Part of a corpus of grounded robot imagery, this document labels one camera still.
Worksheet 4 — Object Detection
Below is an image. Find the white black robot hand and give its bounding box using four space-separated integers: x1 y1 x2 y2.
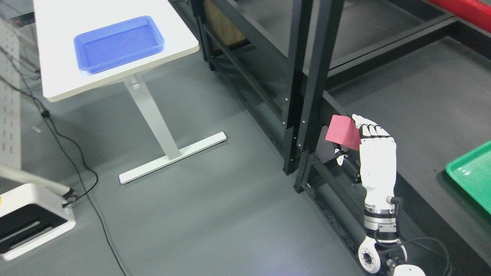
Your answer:
351 114 397 210

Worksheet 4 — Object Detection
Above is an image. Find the pink block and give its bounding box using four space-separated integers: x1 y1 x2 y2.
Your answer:
325 115 361 151

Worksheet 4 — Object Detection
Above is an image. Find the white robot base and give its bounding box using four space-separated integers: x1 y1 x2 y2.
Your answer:
0 164 77 261

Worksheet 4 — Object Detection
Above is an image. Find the white robot forearm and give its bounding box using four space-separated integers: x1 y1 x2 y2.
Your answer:
357 207 425 276

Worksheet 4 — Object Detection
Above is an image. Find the right black metal shelf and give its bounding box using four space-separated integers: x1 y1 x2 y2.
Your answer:
294 0 490 276

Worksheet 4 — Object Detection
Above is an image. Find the black metal shelf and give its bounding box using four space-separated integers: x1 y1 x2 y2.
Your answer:
190 0 457 175
294 0 490 276

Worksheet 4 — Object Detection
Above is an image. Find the green tray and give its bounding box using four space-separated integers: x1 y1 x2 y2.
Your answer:
445 141 491 213

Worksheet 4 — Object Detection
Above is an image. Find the left black metal shelf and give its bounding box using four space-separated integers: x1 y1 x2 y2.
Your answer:
190 0 457 175

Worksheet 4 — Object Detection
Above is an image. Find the blue tray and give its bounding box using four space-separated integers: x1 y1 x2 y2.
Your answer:
73 16 165 74

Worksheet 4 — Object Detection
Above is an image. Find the white table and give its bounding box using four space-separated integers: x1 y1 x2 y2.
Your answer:
33 0 227 185

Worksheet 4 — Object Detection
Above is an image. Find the red conveyor frame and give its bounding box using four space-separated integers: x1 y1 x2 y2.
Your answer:
430 0 491 33

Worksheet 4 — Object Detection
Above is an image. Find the black floor cable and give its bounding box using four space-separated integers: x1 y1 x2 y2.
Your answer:
0 46 127 276

